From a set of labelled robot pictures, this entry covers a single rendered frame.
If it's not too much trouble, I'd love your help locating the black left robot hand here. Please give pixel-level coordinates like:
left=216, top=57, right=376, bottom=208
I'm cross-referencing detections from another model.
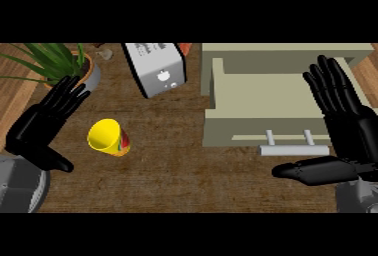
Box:
left=3, top=75, right=93, bottom=174

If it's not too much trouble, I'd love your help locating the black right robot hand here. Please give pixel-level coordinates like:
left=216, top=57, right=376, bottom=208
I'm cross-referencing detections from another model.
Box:
left=271, top=54, right=378, bottom=187

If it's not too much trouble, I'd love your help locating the yellow cup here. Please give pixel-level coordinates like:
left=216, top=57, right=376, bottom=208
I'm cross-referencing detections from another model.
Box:
left=86, top=118, right=133, bottom=158

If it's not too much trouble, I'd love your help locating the beige open drawer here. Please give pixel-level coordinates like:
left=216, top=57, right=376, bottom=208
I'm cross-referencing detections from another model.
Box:
left=201, top=57, right=378, bottom=148

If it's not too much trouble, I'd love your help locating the green potted plant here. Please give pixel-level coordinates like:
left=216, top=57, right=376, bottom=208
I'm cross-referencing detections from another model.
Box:
left=0, top=43, right=104, bottom=92

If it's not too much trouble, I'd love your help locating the small grey garlic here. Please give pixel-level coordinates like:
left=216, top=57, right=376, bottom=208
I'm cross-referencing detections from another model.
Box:
left=95, top=48, right=116, bottom=61

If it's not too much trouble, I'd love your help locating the beige cabinet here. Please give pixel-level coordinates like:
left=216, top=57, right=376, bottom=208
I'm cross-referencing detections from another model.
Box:
left=200, top=43, right=376, bottom=98

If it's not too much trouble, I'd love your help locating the silver toaster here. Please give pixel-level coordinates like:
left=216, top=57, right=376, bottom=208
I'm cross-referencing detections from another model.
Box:
left=122, top=43, right=189, bottom=100

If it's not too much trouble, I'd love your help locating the orange object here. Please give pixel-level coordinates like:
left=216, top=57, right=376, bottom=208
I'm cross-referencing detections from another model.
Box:
left=178, top=43, right=194, bottom=57

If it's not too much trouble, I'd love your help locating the white drawer handle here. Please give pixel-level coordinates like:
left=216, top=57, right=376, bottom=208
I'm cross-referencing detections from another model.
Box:
left=259, top=129, right=331, bottom=157

